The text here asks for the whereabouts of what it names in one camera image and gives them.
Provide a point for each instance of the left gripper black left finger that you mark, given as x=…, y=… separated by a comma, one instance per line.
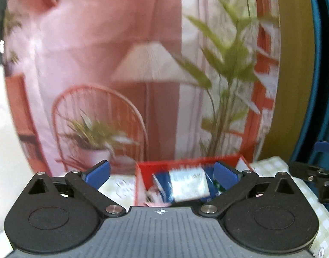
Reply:
x=85, y=184

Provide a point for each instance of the printed room backdrop cloth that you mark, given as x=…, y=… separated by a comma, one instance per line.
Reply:
x=140, y=80

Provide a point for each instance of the teal curtain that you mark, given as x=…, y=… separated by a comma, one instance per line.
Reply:
x=316, y=122

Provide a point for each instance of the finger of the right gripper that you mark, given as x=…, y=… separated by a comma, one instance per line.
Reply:
x=311, y=173

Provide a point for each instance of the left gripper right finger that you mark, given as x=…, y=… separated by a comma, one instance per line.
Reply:
x=237, y=186

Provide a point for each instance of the red cardboard box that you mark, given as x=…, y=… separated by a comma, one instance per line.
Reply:
x=147, y=195

